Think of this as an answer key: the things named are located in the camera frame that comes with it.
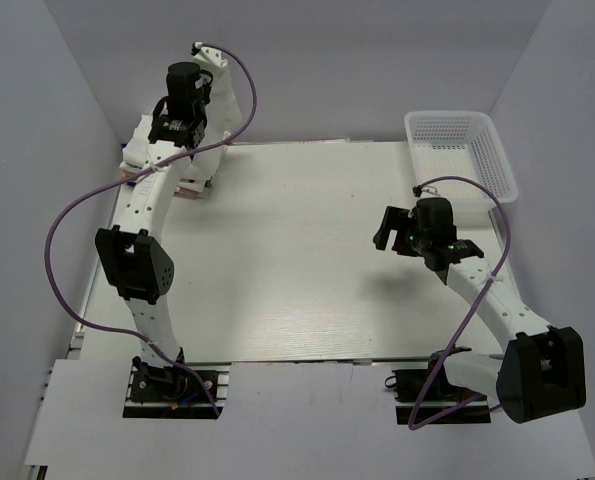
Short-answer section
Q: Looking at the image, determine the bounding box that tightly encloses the white t-shirt stack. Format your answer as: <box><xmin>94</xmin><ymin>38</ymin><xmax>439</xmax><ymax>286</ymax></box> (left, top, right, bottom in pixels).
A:
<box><xmin>119</xmin><ymin>113</ymin><xmax>233</xmax><ymax>201</ymax></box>

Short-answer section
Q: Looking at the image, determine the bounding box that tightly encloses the white green Charlie Brown t-shirt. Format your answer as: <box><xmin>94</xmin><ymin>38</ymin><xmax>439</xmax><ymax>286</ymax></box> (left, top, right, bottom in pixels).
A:
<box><xmin>179</xmin><ymin>43</ymin><xmax>242</xmax><ymax>192</ymax></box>

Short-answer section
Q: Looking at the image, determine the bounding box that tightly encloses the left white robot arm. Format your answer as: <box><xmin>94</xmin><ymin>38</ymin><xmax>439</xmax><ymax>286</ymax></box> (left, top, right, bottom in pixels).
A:
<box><xmin>95</xmin><ymin>60</ymin><xmax>241</xmax><ymax>399</ymax></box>

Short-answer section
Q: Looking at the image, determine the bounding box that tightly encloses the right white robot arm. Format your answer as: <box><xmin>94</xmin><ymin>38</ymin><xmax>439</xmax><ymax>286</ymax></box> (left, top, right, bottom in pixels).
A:
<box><xmin>373</xmin><ymin>198</ymin><xmax>587</xmax><ymax>424</ymax></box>

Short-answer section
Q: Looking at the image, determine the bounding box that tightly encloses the white plastic mesh basket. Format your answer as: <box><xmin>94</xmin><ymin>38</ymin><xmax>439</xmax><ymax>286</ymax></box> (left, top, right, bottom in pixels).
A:
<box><xmin>404</xmin><ymin>110</ymin><xmax>518</xmax><ymax>214</ymax></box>

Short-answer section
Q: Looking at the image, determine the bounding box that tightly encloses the white table board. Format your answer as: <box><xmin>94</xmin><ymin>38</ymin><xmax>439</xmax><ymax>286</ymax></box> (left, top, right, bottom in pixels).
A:
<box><xmin>162</xmin><ymin>141</ymin><xmax>468</xmax><ymax>364</ymax></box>

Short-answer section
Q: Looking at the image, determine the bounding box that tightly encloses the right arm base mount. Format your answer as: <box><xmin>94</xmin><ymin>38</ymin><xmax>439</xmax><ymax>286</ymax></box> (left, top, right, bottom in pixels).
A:
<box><xmin>384</xmin><ymin>363</ymin><xmax>492</xmax><ymax>426</ymax></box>

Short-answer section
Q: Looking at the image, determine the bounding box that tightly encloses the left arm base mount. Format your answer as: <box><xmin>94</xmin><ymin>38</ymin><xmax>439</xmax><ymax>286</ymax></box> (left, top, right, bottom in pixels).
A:
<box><xmin>122</xmin><ymin>357</ymin><xmax>230</xmax><ymax>420</ymax></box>

